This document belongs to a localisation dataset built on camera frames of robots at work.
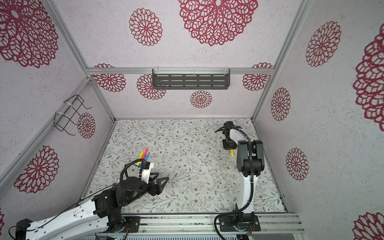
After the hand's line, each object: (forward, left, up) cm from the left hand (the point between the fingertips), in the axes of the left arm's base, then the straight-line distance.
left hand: (163, 179), depth 72 cm
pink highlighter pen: (+24, +17, -16) cm, 34 cm away
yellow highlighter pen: (+24, -41, -15) cm, 50 cm away
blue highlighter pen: (+22, +16, -16) cm, 32 cm away
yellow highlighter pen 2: (+22, +20, -15) cm, 33 cm away
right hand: (+29, -42, -14) cm, 53 cm away
